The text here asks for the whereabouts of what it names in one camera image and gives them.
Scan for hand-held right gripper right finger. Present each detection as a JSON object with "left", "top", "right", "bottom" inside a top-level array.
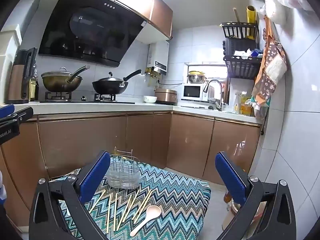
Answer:
[{"left": 215, "top": 151, "right": 297, "bottom": 240}]

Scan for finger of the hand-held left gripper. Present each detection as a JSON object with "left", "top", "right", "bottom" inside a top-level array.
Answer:
[
  {"left": 0, "top": 106, "right": 34, "bottom": 128},
  {"left": 0, "top": 104, "right": 15, "bottom": 118}
]

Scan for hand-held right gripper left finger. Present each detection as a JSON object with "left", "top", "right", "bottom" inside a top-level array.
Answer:
[{"left": 29, "top": 150, "right": 112, "bottom": 240}]

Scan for wire utensil holder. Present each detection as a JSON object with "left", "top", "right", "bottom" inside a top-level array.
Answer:
[{"left": 106, "top": 147, "right": 142, "bottom": 189}]

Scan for set of bamboo chopsticks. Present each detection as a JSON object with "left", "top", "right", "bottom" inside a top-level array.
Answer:
[{"left": 89, "top": 189, "right": 153, "bottom": 233}]

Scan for dark bottle with yellow label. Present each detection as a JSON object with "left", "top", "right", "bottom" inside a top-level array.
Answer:
[{"left": 29, "top": 62, "right": 40, "bottom": 102}]

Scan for brown black thermos jug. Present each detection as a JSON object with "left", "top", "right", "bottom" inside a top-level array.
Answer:
[{"left": 7, "top": 47, "right": 38, "bottom": 105}]

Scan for clear plastic jar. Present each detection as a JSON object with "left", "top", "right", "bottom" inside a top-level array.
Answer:
[{"left": 226, "top": 197, "right": 267, "bottom": 230}]

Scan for white tall appliance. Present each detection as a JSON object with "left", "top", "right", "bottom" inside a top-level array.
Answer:
[{"left": 0, "top": 0, "right": 43, "bottom": 105}]

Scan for gas stove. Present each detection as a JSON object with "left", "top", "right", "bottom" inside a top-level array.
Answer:
[{"left": 39, "top": 91, "right": 135, "bottom": 104}]

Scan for zigzag patterned cloth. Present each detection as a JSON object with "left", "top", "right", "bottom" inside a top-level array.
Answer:
[{"left": 50, "top": 161, "right": 211, "bottom": 240}]

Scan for brown base cabinets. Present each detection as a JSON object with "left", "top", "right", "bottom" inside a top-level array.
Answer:
[{"left": 0, "top": 111, "right": 262, "bottom": 228}]

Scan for pale plastic rice spoon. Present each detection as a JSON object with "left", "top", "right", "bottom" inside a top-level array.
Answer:
[{"left": 130, "top": 205, "right": 162, "bottom": 237}]

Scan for yellow oil bottle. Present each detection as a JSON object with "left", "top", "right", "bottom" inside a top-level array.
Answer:
[{"left": 239, "top": 97, "right": 252, "bottom": 116}]

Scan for clear spray bottle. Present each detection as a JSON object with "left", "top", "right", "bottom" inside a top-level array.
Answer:
[{"left": 234, "top": 92, "right": 242, "bottom": 114}]

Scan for clear plastic bag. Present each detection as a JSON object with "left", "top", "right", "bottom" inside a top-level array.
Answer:
[{"left": 246, "top": 97, "right": 268, "bottom": 120}]

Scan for black wok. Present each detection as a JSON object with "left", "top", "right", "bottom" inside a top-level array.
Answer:
[{"left": 92, "top": 69, "right": 142, "bottom": 95}]

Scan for white microwave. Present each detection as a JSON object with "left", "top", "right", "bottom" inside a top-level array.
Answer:
[{"left": 181, "top": 84, "right": 209, "bottom": 102}]

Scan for steel faucet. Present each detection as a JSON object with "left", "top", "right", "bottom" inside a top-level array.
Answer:
[{"left": 203, "top": 79, "right": 223, "bottom": 111}]

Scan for brown rice cooker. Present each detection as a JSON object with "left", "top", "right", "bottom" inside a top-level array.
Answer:
[{"left": 154, "top": 88, "right": 178, "bottom": 105}]

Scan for stacked steel bowls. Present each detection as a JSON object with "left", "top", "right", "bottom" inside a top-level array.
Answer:
[{"left": 187, "top": 70, "right": 207, "bottom": 84}]

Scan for window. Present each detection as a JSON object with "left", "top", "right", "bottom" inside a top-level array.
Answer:
[{"left": 184, "top": 63, "right": 230, "bottom": 105}]

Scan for black range hood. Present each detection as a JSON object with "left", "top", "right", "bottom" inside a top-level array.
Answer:
[{"left": 37, "top": 0, "right": 153, "bottom": 68}]

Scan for yellow gas pipes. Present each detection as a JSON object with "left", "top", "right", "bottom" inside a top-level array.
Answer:
[{"left": 141, "top": 67, "right": 160, "bottom": 83}]

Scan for orange brown patterned apron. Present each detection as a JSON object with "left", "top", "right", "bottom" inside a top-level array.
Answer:
[{"left": 251, "top": 15, "right": 287, "bottom": 104}]

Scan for rags in rack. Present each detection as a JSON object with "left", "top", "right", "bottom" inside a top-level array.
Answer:
[{"left": 234, "top": 49, "right": 263, "bottom": 60}]

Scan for black box appliance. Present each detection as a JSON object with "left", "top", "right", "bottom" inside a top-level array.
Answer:
[{"left": 222, "top": 37, "right": 258, "bottom": 55}]

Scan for white water heater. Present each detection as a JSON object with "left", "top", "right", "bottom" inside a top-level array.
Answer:
[{"left": 147, "top": 41, "right": 170, "bottom": 75}]

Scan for wooden stick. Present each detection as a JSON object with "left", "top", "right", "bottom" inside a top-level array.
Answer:
[{"left": 233, "top": 7, "right": 244, "bottom": 38}]

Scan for yellow roll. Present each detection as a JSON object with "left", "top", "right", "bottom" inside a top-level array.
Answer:
[{"left": 246, "top": 5, "right": 257, "bottom": 37}]

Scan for white plastic bag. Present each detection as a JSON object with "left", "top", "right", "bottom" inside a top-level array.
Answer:
[{"left": 260, "top": 0, "right": 318, "bottom": 24}]

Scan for black wall rack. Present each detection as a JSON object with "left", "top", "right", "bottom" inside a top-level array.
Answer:
[{"left": 220, "top": 21, "right": 263, "bottom": 80}]

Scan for black power cable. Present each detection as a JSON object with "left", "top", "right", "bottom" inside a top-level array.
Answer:
[{"left": 157, "top": 79, "right": 184, "bottom": 86}]

